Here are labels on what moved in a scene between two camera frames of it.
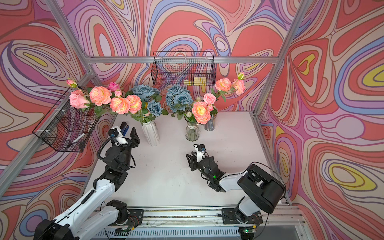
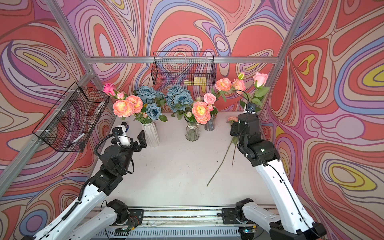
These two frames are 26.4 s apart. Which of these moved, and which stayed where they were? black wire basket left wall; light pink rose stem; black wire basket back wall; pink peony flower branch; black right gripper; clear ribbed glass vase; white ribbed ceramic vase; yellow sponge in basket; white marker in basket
Moved: black right gripper; pink peony flower branch; light pink rose stem
Stayed: black wire basket left wall; black wire basket back wall; white ribbed ceramic vase; white marker in basket; clear ribbed glass vase; yellow sponge in basket
